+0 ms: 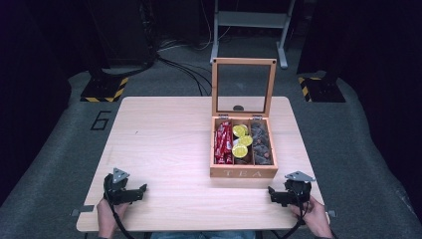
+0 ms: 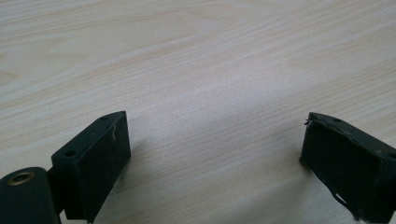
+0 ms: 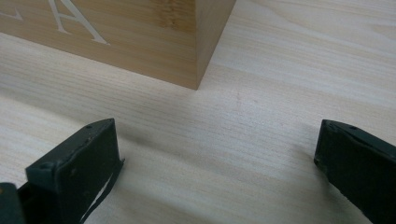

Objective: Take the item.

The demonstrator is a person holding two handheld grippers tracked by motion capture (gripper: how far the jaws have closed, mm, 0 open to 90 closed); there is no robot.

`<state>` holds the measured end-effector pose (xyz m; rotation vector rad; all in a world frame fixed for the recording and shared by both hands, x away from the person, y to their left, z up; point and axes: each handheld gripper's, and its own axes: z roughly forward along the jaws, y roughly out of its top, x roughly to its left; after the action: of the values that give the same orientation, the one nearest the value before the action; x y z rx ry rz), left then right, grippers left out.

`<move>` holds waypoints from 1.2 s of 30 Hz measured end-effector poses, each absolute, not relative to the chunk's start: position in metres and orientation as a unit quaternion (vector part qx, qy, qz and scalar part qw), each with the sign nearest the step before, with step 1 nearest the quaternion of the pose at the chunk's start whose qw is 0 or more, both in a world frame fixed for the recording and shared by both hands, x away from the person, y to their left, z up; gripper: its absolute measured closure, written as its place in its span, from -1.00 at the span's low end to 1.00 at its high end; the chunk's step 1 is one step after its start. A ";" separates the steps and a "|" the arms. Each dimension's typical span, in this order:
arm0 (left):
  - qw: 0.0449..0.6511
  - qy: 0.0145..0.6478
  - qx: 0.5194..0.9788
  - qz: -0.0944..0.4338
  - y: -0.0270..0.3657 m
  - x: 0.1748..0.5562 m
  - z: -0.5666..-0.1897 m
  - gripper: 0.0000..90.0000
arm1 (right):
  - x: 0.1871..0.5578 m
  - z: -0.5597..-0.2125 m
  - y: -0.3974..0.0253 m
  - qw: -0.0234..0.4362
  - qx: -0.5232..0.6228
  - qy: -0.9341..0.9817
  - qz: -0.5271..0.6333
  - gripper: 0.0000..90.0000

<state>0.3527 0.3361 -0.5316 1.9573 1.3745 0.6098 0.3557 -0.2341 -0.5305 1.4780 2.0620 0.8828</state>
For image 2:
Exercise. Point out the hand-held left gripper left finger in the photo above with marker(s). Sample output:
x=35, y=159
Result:
x=93, y=165

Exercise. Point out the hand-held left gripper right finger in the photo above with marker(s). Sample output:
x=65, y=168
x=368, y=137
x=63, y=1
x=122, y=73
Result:
x=348, y=168

